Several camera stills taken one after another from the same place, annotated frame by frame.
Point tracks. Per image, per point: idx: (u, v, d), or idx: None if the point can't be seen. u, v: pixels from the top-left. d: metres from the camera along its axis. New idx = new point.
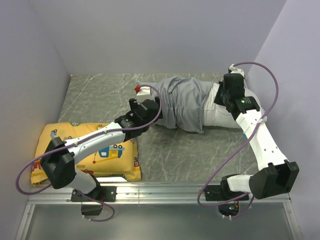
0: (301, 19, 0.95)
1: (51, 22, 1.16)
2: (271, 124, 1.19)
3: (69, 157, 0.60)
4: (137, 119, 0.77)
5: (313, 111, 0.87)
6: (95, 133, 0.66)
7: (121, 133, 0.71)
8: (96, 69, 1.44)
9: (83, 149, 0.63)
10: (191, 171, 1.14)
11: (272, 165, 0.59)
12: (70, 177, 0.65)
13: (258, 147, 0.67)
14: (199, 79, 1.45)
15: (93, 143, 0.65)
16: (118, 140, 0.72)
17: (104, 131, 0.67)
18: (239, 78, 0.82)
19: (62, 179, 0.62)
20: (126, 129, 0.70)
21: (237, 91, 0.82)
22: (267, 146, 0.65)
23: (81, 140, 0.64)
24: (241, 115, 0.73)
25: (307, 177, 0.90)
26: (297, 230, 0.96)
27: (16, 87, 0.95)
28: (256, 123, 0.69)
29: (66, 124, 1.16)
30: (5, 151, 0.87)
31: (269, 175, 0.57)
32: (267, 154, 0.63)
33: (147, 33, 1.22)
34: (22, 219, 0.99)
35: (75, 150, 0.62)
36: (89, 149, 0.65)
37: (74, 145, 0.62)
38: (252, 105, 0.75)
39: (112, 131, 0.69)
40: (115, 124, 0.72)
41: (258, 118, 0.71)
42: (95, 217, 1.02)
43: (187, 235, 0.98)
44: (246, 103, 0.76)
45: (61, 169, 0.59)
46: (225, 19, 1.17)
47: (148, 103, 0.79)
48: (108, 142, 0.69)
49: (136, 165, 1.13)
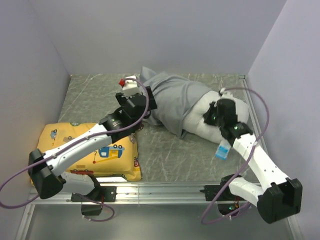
0: (300, 19, 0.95)
1: (51, 22, 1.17)
2: (272, 124, 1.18)
3: (48, 172, 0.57)
4: (125, 117, 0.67)
5: (313, 111, 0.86)
6: (76, 140, 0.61)
7: (106, 137, 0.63)
8: (96, 69, 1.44)
9: (63, 160, 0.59)
10: (191, 171, 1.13)
11: (275, 186, 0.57)
12: (58, 188, 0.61)
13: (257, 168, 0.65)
14: (199, 79, 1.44)
15: (74, 151, 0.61)
16: (104, 143, 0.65)
17: (85, 137, 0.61)
18: (232, 104, 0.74)
19: (48, 192, 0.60)
20: (110, 132, 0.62)
21: (231, 118, 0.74)
22: (267, 167, 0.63)
23: (60, 151, 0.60)
24: (237, 140, 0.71)
25: (307, 177, 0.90)
26: (297, 230, 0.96)
27: (17, 87, 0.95)
28: (251, 147, 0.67)
29: (66, 124, 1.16)
30: (5, 151, 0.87)
31: (274, 195, 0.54)
32: (267, 174, 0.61)
33: (146, 33, 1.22)
34: (23, 219, 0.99)
35: (54, 163, 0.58)
36: (71, 158, 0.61)
37: (52, 158, 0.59)
38: (246, 130, 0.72)
39: (95, 136, 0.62)
40: (99, 126, 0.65)
41: (252, 141, 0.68)
42: (95, 217, 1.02)
43: (186, 235, 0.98)
44: (239, 129, 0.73)
45: (41, 185, 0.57)
46: (225, 19, 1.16)
47: (136, 98, 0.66)
48: (92, 148, 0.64)
49: (136, 165, 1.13)
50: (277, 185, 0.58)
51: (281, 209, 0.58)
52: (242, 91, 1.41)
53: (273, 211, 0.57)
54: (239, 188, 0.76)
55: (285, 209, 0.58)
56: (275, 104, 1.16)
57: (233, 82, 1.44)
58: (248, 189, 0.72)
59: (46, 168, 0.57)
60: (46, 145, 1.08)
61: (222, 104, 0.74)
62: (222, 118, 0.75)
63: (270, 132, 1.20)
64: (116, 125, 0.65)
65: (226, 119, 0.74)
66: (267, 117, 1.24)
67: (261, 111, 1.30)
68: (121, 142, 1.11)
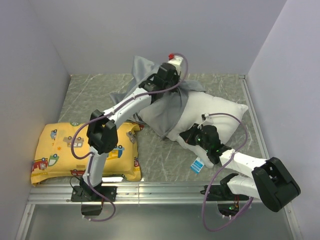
0: (300, 19, 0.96)
1: (51, 22, 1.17)
2: (272, 124, 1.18)
3: (112, 124, 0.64)
4: (159, 81, 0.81)
5: (313, 111, 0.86)
6: (125, 101, 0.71)
7: (147, 97, 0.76)
8: (96, 69, 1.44)
9: (120, 116, 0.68)
10: (191, 171, 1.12)
11: (257, 167, 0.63)
12: (115, 141, 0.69)
13: (242, 166, 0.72)
14: (200, 79, 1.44)
15: (128, 108, 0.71)
16: (145, 103, 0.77)
17: (133, 97, 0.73)
18: (214, 132, 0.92)
19: (108, 144, 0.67)
20: (151, 92, 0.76)
21: (215, 144, 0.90)
22: (248, 161, 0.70)
23: (116, 108, 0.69)
24: (221, 156, 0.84)
25: (306, 177, 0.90)
26: (297, 230, 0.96)
27: (17, 87, 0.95)
28: (232, 154, 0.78)
29: (65, 124, 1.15)
30: (5, 151, 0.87)
31: (258, 173, 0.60)
32: (249, 164, 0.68)
33: (147, 32, 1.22)
34: (22, 219, 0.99)
35: (114, 117, 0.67)
36: (124, 114, 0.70)
37: (112, 114, 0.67)
38: (225, 148, 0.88)
39: (140, 96, 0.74)
40: (139, 90, 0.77)
41: (231, 151, 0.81)
42: (95, 217, 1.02)
43: (187, 235, 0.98)
44: (220, 151, 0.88)
45: (107, 135, 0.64)
46: (225, 19, 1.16)
47: (167, 66, 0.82)
48: (138, 106, 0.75)
49: (136, 165, 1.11)
50: (260, 166, 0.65)
51: (279, 189, 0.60)
52: (242, 91, 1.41)
53: (272, 192, 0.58)
54: (239, 185, 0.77)
55: (285, 189, 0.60)
56: (275, 103, 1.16)
57: (233, 82, 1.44)
58: (246, 184, 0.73)
59: (110, 121, 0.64)
60: (46, 145, 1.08)
61: (206, 134, 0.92)
62: (206, 145, 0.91)
63: (270, 132, 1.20)
64: (153, 87, 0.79)
65: (211, 146, 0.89)
66: (267, 117, 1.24)
67: (261, 111, 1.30)
68: (121, 141, 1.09)
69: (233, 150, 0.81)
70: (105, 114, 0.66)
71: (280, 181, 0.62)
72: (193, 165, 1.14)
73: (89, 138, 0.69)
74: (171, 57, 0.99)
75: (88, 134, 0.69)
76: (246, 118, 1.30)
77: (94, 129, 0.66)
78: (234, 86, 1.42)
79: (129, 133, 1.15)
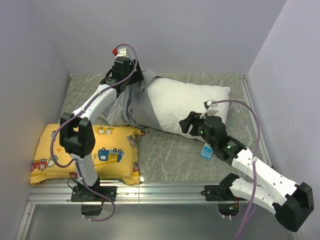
0: (300, 19, 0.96)
1: (51, 21, 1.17)
2: (272, 123, 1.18)
3: (85, 121, 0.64)
4: (118, 75, 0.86)
5: (313, 109, 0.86)
6: (92, 97, 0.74)
7: (113, 90, 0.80)
8: (96, 69, 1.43)
9: (92, 113, 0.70)
10: (191, 171, 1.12)
11: (290, 196, 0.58)
12: (93, 141, 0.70)
13: (266, 183, 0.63)
14: (200, 79, 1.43)
15: (97, 104, 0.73)
16: (111, 97, 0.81)
17: (99, 92, 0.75)
18: (221, 123, 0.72)
19: (87, 144, 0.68)
20: (114, 85, 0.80)
21: (223, 137, 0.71)
22: (274, 179, 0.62)
23: (85, 106, 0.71)
24: (236, 160, 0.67)
25: (307, 177, 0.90)
26: (297, 230, 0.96)
27: (17, 87, 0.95)
28: (252, 163, 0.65)
29: None
30: (5, 151, 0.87)
31: (293, 208, 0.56)
32: (278, 188, 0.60)
33: (146, 32, 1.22)
34: (22, 219, 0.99)
35: (86, 115, 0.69)
36: (95, 110, 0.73)
37: (83, 112, 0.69)
38: (238, 145, 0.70)
39: (105, 91, 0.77)
40: (102, 86, 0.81)
41: (251, 157, 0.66)
42: (95, 217, 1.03)
43: (187, 235, 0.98)
44: (232, 147, 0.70)
45: (83, 135, 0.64)
46: (225, 18, 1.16)
47: (121, 58, 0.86)
48: (105, 101, 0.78)
49: (135, 170, 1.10)
50: (292, 195, 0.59)
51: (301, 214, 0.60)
52: (242, 91, 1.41)
53: (296, 220, 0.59)
54: None
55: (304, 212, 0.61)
56: (275, 103, 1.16)
57: (233, 82, 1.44)
58: (256, 195, 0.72)
59: (83, 119, 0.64)
60: (46, 145, 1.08)
61: (210, 126, 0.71)
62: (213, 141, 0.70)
63: (270, 132, 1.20)
64: (114, 81, 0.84)
65: (219, 140, 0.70)
66: (267, 118, 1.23)
67: (261, 111, 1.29)
68: (121, 146, 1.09)
69: (251, 155, 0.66)
70: (75, 114, 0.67)
71: (304, 204, 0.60)
72: (202, 151, 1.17)
73: (64, 145, 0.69)
74: (115, 53, 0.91)
75: (62, 142, 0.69)
76: (246, 118, 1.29)
77: (67, 134, 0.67)
78: (234, 86, 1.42)
79: (129, 137, 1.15)
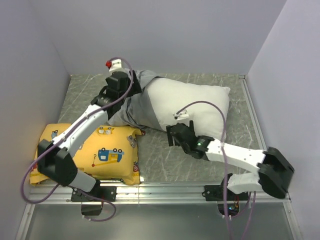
0: (300, 19, 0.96)
1: (51, 21, 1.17)
2: (272, 123, 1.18)
3: (64, 152, 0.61)
4: (112, 93, 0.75)
5: (313, 110, 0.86)
6: (77, 122, 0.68)
7: (103, 112, 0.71)
8: (96, 69, 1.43)
9: (73, 141, 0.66)
10: (191, 171, 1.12)
11: (261, 163, 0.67)
12: (74, 169, 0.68)
13: (238, 162, 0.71)
14: (200, 79, 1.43)
15: (82, 130, 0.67)
16: (102, 119, 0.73)
17: (85, 116, 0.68)
18: (183, 127, 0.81)
19: (66, 174, 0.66)
20: (106, 107, 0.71)
21: (191, 138, 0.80)
22: (243, 155, 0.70)
23: (67, 133, 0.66)
24: (208, 153, 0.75)
25: (307, 177, 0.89)
26: (297, 230, 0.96)
27: (17, 87, 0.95)
28: (222, 149, 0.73)
29: (66, 125, 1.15)
30: (5, 151, 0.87)
31: (265, 171, 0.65)
32: (249, 160, 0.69)
33: (146, 32, 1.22)
34: (22, 219, 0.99)
35: (66, 144, 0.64)
36: (79, 137, 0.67)
37: (63, 141, 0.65)
38: (207, 139, 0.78)
39: (94, 114, 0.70)
40: (92, 107, 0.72)
41: (219, 144, 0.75)
42: (95, 217, 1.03)
43: (187, 235, 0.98)
44: (202, 143, 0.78)
45: (61, 166, 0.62)
46: (225, 18, 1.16)
47: (118, 74, 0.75)
48: (94, 125, 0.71)
49: (135, 170, 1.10)
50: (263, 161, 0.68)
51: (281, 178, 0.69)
52: (242, 91, 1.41)
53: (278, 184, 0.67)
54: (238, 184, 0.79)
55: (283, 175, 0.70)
56: (275, 103, 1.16)
57: (233, 82, 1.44)
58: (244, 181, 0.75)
59: (62, 149, 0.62)
60: None
61: (176, 132, 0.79)
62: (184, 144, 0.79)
63: (270, 132, 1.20)
64: (107, 102, 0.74)
65: (189, 142, 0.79)
66: (267, 118, 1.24)
67: (261, 111, 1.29)
68: (121, 146, 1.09)
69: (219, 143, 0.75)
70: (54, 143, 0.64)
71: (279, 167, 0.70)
72: None
73: (44, 173, 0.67)
74: (109, 65, 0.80)
75: (40, 169, 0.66)
76: (246, 118, 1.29)
77: (45, 162, 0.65)
78: (234, 86, 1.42)
79: (129, 137, 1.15)
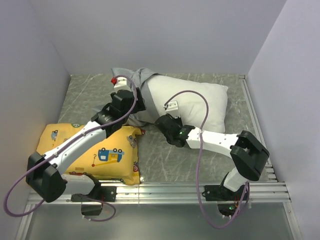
0: (299, 20, 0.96)
1: (51, 21, 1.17)
2: (273, 123, 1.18)
3: (53, 170, 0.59)
4: (115, 112, 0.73)
5: (313, 110, 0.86)
6: (73, 138, 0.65)
7: (102, 131, 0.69)
8: (96, 69, 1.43)
9: (66, 157, 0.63)
10: (191, 171, 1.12)
11: (234, 145, 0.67)
12: (62, 188, 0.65)
13: (215, 146, 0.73)
14: (199, 79, 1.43)
15: (76, 147, 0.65)
16: (100, 137, 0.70)
17: (82, 133, 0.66)
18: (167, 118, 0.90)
19: (52, 192, 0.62)
20: (104, 125, 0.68)
21: (174, 128, 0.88)
22: (219, 139, 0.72)
23: (60, 149, 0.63)
24: (188, 140, 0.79)
25: (308, 177, 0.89)
26: (297, 230, 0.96)
27: (17, 87, 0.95)
28: (199, 135, 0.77)
29: (66, 125, 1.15)
30: (5, 151, 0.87)
31: (236, 151, 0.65)
32: (223, 143, 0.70)
33: (146, 32, 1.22)
34: (22, 219, 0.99)
35: (57, 161, 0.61)
36: (72, 154, 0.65)
37: (55, 157, 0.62)
38: (188, 128, 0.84)
39: (91, 131, 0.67)
40: (92, 123, 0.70)
41: (198, 131, 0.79)
42: (95, 217, 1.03)
43: (187, 234, 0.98)
44: (184, 132, 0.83)
45: (48, 184, 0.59)
46: (225, 18, 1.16)
47: (123, 94, 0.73)
48: (90, 142, 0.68)
49: (135, 170, 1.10)
50: (235, 144, 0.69)
51: (257, 162, 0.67)
52: (242, 91, 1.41)
53: (252, 167, 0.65)
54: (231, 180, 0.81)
55: (261, 159, 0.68)
56: (275, 103, 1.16)
57: (232, 82, 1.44)
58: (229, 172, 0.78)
59: (51, 166, 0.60)
60: (46, 145, 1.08)
61: (159, 123, 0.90)
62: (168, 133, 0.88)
63: (270, 132, 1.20)
64: (108, 120, 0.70)
65: (172, 131, 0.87)
66: (267, 117, 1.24)
67: (261, 111, 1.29)
68: (121, 146, 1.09)
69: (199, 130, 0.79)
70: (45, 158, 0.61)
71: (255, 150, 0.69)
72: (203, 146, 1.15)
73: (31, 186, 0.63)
74: (114, 82, 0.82)
75: (28, 181, 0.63)
76: (246, 118, 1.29)
77: (33, 176, 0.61)
78: (234, 86, 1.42)
79: (129, 137, 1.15)
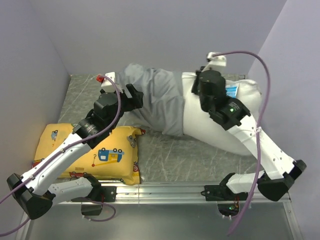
0: (299, 19, 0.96)
1: (51, 21, 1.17)
2: (273, 123, 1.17)
3: (29, 195, 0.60)
4: (98, 120, 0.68)
5: (313, 110, 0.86)
6: (51, 157, 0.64)
7: (82, 145, 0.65)
8: (96, 69, 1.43)
9: (42, 179, 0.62)
10: (191, 171, 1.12)
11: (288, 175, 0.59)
12: (46, 204, 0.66)
13: (265, 158, 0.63)
14: None
15: (53, 168, 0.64)
16: (84, 150, 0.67)
17: (60, 151, 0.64)
18: (220, 80, 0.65)
19: (36, 211, 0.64)
20: (85, 140, 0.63)
21: (221, 98, 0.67)
22: (274, 155, 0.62)
23: (37, 171, 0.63)
24: (237, 128, 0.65)
25: (307, 177, 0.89)
26: (297, 230, 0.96)
27: (17, 87, 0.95)
28: (256, 133, 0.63)
29: (66, 125, 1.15)
30: (5, 152, 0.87)
31: (289, 186, 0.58)
32: (277, 164, 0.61)
33: (146, 32, 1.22)
34: (23, 219, 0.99)
35: (34, 184, 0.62)
36: (51, 174, 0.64)
37: (31, 180, 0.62)
38: (241, 108, 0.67)
39: (71, 147, 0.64)
40: (74, 136, 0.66)
41: (254, 127, 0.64)
42: (95, 217, 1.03)
43: (187, 234, 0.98)
44: (235, 111, 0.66)
45: (27, 207, 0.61)
46: (225, 18, 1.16)
47: (104, 98, 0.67)
48: (71, 159, 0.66)
49: (135, 170, 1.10)
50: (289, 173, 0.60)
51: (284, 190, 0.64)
52: None
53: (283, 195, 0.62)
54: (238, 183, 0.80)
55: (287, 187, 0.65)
56: (275, 103, 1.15)
57: (233, 81, 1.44)
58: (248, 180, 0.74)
59: (27, 191, 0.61)
60: (46, 145, 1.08)
61: (208, 82, 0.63)
62: (211, 99, 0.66)
63: (271, 131, 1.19)
64: (92, 130, 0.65)
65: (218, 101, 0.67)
66: (267, 117, 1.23)
67: None
68: (121, 146, 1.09)
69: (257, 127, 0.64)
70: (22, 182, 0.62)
71: None
72: None
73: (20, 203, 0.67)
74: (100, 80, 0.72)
75: None
76: None
77: None
78: None
79: (130, 137, 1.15)
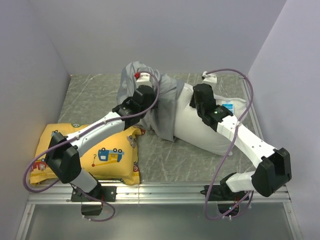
0: (300, 19, 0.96)
1: (51, 21, 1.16)
2: (273, 123, 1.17)
3: (74, 150, 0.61)
4: (135, 106, 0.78)
5: (313, 110, 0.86)
6: (94, 125, 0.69)
7: (121, 122, 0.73)
8: (96, 69, 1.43)
9: (86, 141, 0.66)
10: (191, 171, 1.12)
11: (266, 158, 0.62)
12: (77, 170, 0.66)
13: (246, 147, 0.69)
14: (199, 79, 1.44)
15: (95, 133, 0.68)
16: (119, 128, 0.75)
17: (103, 122, 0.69)
18: (208, 89, 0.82)
19: (69, 174, 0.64)
20: (124, 118, 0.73)
21: (211, 104, 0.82)
22: (253, 143, 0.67)
23: (82, 133, 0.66)
24: (220, 124, 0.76)
25: (307, 177, 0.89)
26: (297, 230, 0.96)
27: (17, 87, 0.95)
28: (235, 126, 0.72)
29: (66, 125, 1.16)
30: (5, 151, 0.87)
31: (267, 168, 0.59)
32: (256, 150, 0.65)
33: (146, 32, 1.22)
34: (22, 219, 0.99)
35: (78, 143, 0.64)
36: (92, 140, 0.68)
37: (76, 139, 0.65)
38: (226, 112, 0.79)
39: (112, 121, 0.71)
40: (113, 113, 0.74)
41: (235, 122, 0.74)
42: (95, 217, 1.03)
43: (187, 234, 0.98)
44: (220, 114, 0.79)
45: (67, 163, 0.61)
46: (225, 18, 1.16)
47: (143, 88, 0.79)
48: (109, 132, 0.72)
49: (135, 170, 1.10)
50: (268, 156, 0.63)
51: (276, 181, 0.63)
52: (242, 91, 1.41)
53: (271, 183, 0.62)
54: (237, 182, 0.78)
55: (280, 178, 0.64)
56: (275, 103, 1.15)
57: (232, 82, 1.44)
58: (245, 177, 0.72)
59: (72, 147, 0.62)
60: (46, 145, 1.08)
61: (198, 91, 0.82)
62: (201, 105, 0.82)
63: (270, 132, 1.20)
64: (128, 112, 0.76)
65: (207, 105, 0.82)
66: (267, 117, 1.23)
67: (261, 111, 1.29)
68: (121, 146, 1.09)
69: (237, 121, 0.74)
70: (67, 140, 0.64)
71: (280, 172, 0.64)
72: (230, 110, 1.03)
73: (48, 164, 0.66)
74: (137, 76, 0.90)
75: (47, 159, 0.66)
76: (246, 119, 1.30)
77: (53, 155, 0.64)
78: (234, 86, 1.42)
79: (130, 137, 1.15)
